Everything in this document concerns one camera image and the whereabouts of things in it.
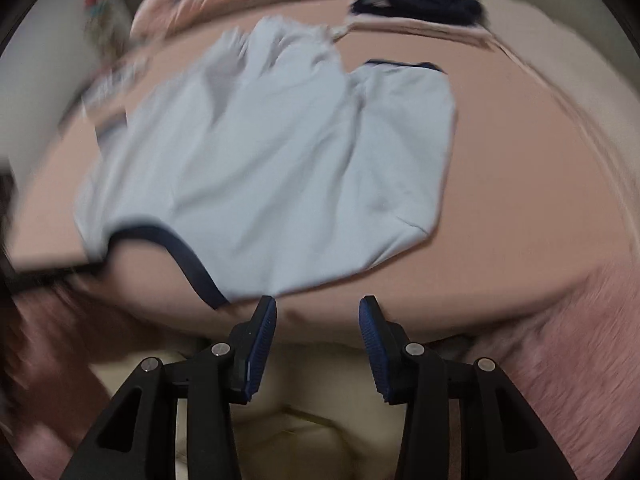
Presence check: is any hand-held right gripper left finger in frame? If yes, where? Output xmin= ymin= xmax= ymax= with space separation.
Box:
xmin=60 ymin=296 xmax=277 ymax=480

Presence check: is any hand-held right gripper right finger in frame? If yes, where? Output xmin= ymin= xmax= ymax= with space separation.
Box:
xmin=359 ymin=296 xmax=578 ymax=480

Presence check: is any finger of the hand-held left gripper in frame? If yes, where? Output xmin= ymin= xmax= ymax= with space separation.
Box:
xmin=10 ymin=259 xmax=108 ymax=292

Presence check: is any light blue shirt navy trim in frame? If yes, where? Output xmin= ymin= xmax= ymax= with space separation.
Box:
xmin=74 ymin=15 xmax=458 ymax=311

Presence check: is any pink fluffy rug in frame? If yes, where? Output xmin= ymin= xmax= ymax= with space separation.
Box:
xmin=10 ymin=255 xmax=636 ymax=480

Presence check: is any bed with pink sheet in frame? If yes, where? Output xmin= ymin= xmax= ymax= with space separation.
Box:
xmin=10 ymin=0 xmax=631 ymax=356

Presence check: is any white shelf rack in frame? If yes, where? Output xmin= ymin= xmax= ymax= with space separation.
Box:
xmin=85 ymin=15 xmax=133 ymax=58

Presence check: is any pink folded quilt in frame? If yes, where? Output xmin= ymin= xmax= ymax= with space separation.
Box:
xmin=131 ymin=0 xmax=373 ymax=48

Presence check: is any folded pale pink garment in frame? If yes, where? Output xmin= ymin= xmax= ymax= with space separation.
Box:
xmin=345 ymin=12 xmax=496 ymax=48

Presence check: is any folded navy garment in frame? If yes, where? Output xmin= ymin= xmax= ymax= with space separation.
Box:
xmin=350 ymin=0 xmax=488 ymax=28

